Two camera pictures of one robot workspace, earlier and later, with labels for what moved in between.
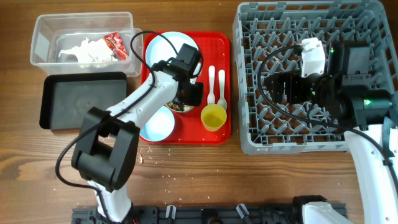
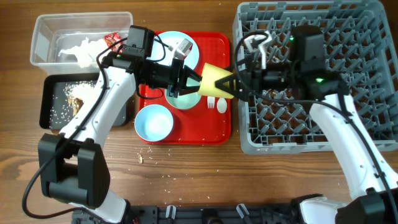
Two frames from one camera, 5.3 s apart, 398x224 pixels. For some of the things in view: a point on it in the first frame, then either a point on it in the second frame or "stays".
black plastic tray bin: [66, 98] stays
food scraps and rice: [177, 107] to [66, 106]
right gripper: [293, 79] to [254, 79]
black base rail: [196, 214] stays
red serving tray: [211, 122] stays
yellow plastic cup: [212, 116] to [208, 86]
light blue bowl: [160, 126] stays
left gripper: [196, 99] to [177, 68]
